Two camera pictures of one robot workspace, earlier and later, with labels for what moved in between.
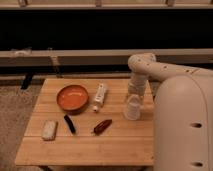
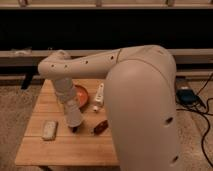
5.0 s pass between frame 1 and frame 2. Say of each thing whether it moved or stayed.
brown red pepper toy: stayed
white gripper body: moved
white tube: stayed
